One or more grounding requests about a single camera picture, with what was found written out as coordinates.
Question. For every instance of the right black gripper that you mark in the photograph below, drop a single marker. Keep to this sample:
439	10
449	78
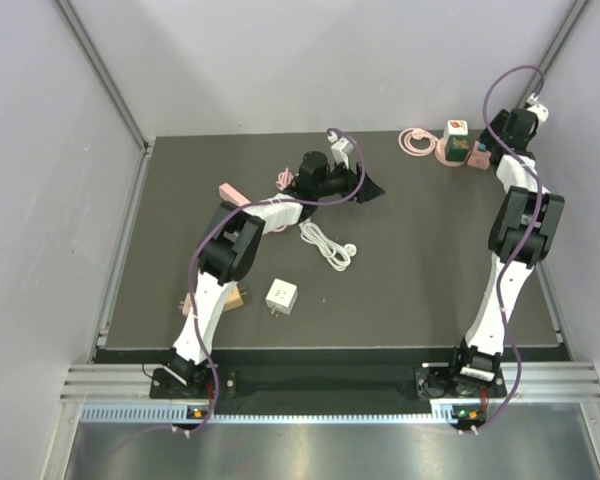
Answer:
487	136

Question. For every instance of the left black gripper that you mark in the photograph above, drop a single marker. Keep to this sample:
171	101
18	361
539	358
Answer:
351	178

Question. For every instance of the white cube adapter plug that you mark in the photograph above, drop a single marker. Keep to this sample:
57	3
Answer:
281	297

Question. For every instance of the pink power strip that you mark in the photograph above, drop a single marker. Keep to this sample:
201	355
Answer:
228	193

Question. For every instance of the orange cube adapter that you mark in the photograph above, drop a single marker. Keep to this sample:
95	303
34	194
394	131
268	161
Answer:
235	299

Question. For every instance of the pink deer cube adapter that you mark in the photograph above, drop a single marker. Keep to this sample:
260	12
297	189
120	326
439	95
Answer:
185	305

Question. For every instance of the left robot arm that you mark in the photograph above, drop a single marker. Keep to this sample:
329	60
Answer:
228	249

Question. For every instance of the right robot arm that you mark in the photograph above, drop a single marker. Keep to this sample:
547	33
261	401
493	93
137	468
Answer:
520	238

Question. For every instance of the pink cube socket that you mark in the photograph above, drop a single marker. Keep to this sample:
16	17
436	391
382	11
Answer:
479	157

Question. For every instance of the pink round socket base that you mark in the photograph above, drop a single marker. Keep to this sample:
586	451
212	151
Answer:
439	155

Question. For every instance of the white cube adapter with picture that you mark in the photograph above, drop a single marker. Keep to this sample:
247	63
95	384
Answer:
456	132

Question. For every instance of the green cube adapter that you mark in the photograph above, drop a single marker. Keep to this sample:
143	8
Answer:
457	153

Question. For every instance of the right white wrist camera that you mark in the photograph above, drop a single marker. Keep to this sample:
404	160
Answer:
533	105

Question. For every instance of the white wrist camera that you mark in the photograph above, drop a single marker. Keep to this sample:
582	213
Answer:
340	147
533	105

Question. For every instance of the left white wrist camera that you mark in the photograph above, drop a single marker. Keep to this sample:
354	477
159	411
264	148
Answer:
340	147

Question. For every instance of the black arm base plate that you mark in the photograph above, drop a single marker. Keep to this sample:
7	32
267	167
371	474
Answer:
237	382

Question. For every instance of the white slotted cable duct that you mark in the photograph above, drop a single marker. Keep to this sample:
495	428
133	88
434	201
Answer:
182	414

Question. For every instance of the aluminium frame rail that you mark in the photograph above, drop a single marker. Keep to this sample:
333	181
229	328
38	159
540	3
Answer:
539	382

